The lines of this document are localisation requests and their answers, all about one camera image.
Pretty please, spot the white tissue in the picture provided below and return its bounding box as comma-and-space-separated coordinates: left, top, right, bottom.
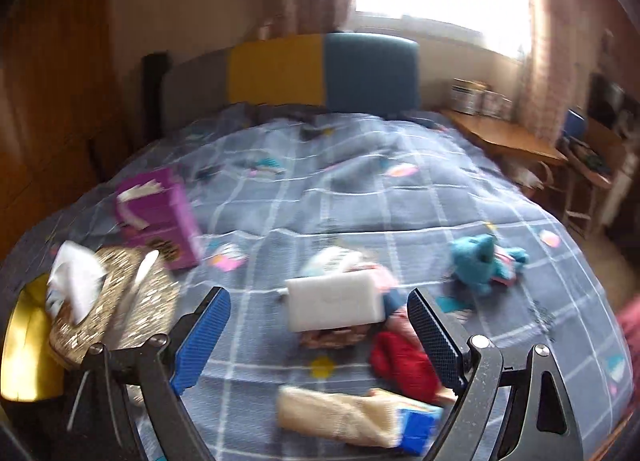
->
45, 241, 108, 322

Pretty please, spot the wooden wardrobe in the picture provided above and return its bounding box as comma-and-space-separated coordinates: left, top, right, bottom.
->
0, 0, 151, 262

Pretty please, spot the white foam block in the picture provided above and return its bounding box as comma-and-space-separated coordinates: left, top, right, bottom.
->
285, 272, 386, 333

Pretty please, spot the brown scrunchie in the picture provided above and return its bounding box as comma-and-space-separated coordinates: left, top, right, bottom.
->
300, 326, 381, 349

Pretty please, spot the wooden desk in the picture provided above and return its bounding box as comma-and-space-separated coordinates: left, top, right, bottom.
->
440, 108, 568, 166

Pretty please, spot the red and black tool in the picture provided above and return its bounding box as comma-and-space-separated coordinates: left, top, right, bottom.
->
369, 331, 443, 404

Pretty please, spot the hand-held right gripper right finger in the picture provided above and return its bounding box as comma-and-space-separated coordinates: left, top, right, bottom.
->
406, 287, 586, 461

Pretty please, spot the ornate gold tissue box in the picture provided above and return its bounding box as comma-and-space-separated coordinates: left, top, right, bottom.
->
47, 246, 181, 367

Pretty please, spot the black rolled mat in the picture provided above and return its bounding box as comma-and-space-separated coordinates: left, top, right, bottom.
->
142, 52, 170, 142

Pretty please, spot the white soft packet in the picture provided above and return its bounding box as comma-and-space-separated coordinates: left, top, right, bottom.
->
300, 246, 368, 277

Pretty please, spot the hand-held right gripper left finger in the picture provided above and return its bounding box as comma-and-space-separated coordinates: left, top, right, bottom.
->
80, 286, 232, 461

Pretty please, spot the mauve scrunchie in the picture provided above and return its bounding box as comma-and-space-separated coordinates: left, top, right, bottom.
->
370, 263, 401, 294

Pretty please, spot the grey checked printed blanket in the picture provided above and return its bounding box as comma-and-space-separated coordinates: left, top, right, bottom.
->
0, 103, 631, 461

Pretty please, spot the small blue item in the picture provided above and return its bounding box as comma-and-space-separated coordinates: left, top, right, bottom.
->
397, 403, 443, 457

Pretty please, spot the blue plush toy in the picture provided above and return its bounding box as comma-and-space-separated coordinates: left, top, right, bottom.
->
447, 233, 530, 297

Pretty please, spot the grey yellow blue headboard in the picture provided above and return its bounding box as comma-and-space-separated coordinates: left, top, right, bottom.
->
160, 32, 421, 114

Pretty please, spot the purple cardboard box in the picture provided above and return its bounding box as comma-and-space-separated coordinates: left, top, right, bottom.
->
115, 167, 203, 271

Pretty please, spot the metal tin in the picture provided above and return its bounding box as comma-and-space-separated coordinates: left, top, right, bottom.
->
482, 91, 513, 118
451, 82, 483, 114

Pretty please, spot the gold tin box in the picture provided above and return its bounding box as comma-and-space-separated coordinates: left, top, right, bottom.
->
0, 273, 66, 402

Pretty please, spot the cream knitted cloth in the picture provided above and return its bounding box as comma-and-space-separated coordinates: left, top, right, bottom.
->
276, 385, 401, 448

